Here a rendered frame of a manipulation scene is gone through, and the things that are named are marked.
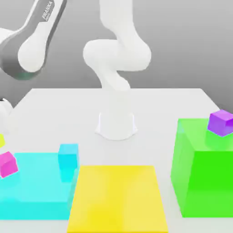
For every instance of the small yellow cube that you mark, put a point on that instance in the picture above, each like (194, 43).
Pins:
(1, 140)

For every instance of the large green box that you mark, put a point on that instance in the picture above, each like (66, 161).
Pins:
(209, 182)

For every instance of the small magenta cube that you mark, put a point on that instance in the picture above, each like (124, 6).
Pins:
(7, 163)

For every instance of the large cyan box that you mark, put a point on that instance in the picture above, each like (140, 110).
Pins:
(36, 185)

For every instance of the large yellow box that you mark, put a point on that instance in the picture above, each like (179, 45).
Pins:
(116, 196)

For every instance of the small cyan cube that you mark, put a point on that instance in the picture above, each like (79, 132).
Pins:
(67, 160)

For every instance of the small purple cube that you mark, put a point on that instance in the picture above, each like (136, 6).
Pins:
(219, 121)

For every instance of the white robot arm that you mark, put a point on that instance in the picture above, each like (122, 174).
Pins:
(116, 54)

